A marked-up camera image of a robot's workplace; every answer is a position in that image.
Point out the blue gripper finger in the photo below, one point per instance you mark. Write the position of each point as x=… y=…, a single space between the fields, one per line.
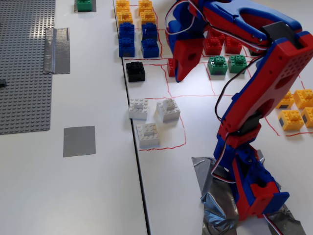
x=177 y=30

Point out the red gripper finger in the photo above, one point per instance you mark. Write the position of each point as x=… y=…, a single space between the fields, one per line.
x=182 y=71

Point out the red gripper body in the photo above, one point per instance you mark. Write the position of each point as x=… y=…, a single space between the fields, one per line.
x=186 y=57

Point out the black brick block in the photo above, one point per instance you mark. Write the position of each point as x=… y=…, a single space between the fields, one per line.
x=135 y=72

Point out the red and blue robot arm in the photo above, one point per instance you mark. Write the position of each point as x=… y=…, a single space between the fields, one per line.
x=276 y=73

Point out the red brick block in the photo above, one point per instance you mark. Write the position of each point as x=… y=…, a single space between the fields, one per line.
x=214 y=47
x=217 y=34
x=171 y=68
x=233 y=46

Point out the blue brick block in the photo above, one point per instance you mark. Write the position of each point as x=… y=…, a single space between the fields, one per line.
x=126 y=31
x=149 y=49
x=126 y=47
x=149 y=31

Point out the yellow brick block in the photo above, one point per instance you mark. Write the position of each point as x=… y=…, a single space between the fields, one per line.
x=308 y=117
x=304 y=98
x=145 y=5
x=122 y=5
x=285 y=100
x=291 y=120
x=124 y=17
x=148 y=17

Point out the green brick block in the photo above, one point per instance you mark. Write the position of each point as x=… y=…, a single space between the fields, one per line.
x=217 y=65
x=237 y=64
x=84 y=6

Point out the white brick block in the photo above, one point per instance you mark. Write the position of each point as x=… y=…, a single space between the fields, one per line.
x=168 y=110
x=138 y=109
x=148 y=135

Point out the grey studded baseplate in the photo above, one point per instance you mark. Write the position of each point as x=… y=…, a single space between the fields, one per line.
x=24 y=73

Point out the grey duct tape strip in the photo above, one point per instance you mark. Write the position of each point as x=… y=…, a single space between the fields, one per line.
x=56 y=51

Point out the crumpled grey duct tape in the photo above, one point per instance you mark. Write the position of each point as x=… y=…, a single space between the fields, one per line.
x=215 y=195

